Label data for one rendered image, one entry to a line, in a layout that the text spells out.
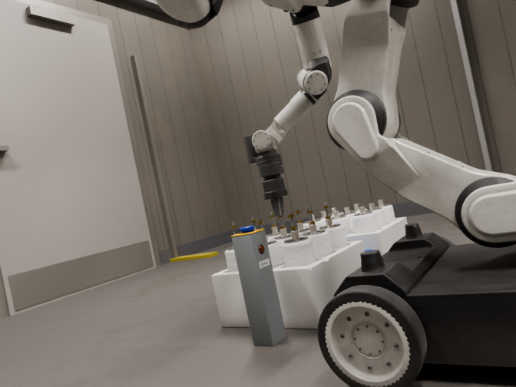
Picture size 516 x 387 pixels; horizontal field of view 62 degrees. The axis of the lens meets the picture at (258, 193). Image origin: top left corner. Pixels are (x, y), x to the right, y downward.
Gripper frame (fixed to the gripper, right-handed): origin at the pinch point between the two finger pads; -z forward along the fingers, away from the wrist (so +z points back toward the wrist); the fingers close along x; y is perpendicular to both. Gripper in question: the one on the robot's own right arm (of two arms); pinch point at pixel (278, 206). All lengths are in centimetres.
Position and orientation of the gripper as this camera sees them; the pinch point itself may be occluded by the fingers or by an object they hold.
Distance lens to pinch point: 149.1
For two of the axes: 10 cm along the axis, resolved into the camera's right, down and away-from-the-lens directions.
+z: -2.0, -9.8, 0.1
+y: 8.8, -1.9, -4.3
